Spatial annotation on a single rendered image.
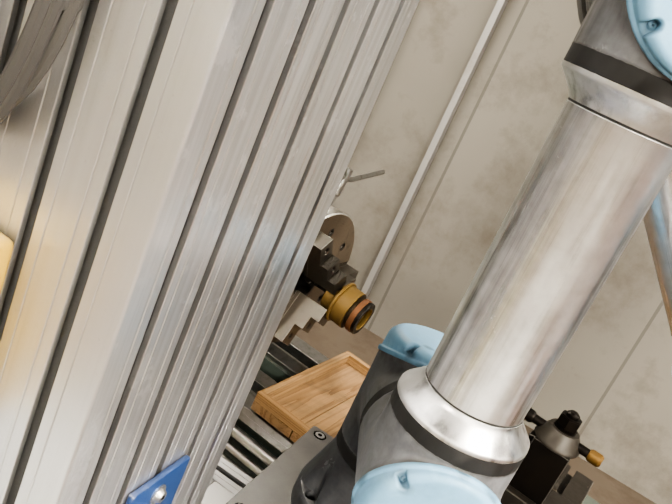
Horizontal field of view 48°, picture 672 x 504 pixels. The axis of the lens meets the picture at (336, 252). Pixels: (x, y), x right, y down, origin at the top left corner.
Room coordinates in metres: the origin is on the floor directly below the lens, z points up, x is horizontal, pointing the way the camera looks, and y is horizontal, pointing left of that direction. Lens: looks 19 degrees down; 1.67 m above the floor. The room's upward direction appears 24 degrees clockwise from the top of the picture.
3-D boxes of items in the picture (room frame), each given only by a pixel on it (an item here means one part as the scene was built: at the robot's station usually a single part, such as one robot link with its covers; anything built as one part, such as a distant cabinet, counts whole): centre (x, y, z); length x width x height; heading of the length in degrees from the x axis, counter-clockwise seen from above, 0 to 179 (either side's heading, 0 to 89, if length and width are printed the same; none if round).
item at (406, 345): (0.68, -0.14, 1.33); 0.13 x 0.12 x 0.14; 4
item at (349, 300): (1.42, -0.07, 1.08); 0.09 x 0.09 x 0.09; 68
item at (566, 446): (1.15, -0.47, 1.14); 0.08 x 0.08 x 0.03
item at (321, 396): (1.37, -0.18, 0.89); 0.36 x 0.30 x 0.04; 156
